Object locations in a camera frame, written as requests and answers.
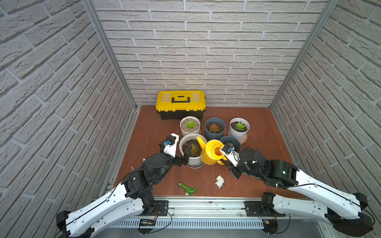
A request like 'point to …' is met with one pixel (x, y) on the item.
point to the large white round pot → (195, 160)
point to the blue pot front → (231, 140)
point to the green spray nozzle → (188, 191)
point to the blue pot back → (214, 128)
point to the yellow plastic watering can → (211, 153)
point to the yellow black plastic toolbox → (176, 104)
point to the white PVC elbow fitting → (220, 182)
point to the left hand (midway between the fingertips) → (181, 138)
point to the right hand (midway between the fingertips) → (227, 158)
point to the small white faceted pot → (190, 124)
